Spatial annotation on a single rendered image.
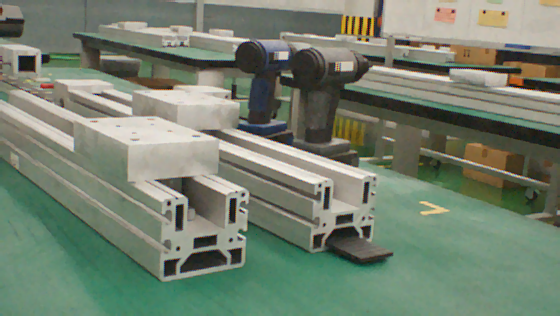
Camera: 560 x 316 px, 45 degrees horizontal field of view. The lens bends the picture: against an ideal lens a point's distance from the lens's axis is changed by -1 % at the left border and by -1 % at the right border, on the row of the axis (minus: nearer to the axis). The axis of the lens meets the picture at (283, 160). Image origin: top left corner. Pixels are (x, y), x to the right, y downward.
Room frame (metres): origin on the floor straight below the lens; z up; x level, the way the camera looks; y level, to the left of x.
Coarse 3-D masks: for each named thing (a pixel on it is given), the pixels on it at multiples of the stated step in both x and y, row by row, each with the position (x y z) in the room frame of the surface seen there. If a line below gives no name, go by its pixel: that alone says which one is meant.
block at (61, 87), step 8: (56, 80) 1.43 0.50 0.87; (64, 80) 1.45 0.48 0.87; (72, 80) 1.46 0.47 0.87; (80, 80) 1.47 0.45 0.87; (88, 80) 1.48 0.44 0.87; (96, 80) 1.49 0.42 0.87; (56, 88) 1.43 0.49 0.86; (64, 88) 1.39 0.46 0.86; (72, 88) 1.38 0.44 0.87; (80, 88) 1.39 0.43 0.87; (88, 88) 1.40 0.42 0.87; (96, 88) 1.41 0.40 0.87; (104, 88) 1.42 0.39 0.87; (112, 88) 1.43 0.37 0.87; (56, 96) 1.43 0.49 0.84; (64, 96) 1.39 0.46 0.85; (56, 104) 1.39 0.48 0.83; (64, 104) 1.39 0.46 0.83
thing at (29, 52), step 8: (8, 48) 2.25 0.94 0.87; (16, 48) 2.25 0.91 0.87; (24, 48) 2.28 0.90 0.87; (32, 48) 2.28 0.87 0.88; (8, 56) 2.25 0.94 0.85; (16, 56) 2.21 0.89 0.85; (24, 56) 2.25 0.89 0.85; (32, 56) 2.27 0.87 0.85; (8, 64) 2.24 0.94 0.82; (16, 64) 2.21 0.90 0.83; (24, 64) 2.24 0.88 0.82; (32, 64) 2.25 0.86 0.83; (8, 72) 2.25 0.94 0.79; (16, 72) 2.21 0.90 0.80; (24, 72) 2.24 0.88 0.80; (32, 72) 2.26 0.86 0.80
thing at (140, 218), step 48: (0, 144) 1.09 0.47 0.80; (48, 144) 0.89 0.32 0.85; (48, 192) 0.89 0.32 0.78; (96, 192) 0.76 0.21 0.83; (144, 192) 0.66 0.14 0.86; (192, 192) 0.72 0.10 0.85; (240, 192) 0.68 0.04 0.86; (144, 240) 0.65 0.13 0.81; (192, 240) 0.65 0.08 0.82; (240, 240) 0.69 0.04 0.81
